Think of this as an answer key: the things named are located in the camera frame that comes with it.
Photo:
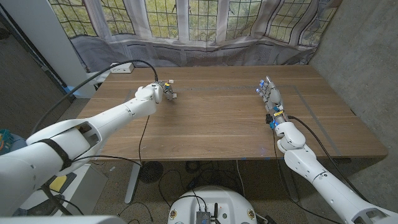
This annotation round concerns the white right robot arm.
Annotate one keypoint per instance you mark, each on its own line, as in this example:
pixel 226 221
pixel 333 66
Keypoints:
pixel 311 165

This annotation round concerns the white round robot torso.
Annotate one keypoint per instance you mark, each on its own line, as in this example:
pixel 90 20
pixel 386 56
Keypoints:
pixel 224 202

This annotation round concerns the white power strip box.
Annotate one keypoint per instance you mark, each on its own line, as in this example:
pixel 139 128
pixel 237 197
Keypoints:
pixel 122 68

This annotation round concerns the black antenna stub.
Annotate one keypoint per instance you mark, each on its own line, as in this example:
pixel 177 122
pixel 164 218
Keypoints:
pixel 216 210

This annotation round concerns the white table leg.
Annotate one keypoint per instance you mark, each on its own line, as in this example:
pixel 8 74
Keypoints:
pixel 133 180

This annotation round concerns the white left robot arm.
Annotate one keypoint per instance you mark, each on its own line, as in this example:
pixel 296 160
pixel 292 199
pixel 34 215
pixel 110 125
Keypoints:
pixel 102 121

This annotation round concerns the black round ribbed disc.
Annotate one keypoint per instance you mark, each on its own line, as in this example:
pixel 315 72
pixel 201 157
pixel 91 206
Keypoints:
pixel 151 171

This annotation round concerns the teal object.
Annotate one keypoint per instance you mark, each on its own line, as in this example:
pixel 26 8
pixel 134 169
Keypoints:
pixel 4 140

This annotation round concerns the yellow black foot pedal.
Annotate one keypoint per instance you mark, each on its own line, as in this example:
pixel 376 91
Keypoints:
pixel 58 183

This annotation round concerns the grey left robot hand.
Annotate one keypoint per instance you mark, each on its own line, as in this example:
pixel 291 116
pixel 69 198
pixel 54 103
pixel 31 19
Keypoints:
pixel 164 88

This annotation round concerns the blue grey seat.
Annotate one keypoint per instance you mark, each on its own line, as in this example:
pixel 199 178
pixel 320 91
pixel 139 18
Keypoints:
pixel 18 144

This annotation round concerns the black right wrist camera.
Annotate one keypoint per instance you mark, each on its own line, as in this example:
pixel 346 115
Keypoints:
pixel 269 118

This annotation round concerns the printed window backdrop cloth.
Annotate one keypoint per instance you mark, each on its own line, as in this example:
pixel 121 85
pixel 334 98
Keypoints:
pixel 199 25

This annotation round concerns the grey tape outline on table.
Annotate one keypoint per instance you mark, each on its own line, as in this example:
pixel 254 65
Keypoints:
pixel 217 88

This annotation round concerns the white upright panel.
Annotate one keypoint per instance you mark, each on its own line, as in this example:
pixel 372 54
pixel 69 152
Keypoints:
pixel 46 37

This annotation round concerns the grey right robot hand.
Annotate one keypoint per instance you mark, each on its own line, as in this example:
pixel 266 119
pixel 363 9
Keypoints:
pixel 275 99

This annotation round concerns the white robot shoulder cover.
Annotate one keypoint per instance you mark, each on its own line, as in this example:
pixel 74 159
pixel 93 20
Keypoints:
pixel 62 220

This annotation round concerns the small grey box on torso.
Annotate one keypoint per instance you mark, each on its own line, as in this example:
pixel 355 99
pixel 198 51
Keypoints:
pixel 202 217

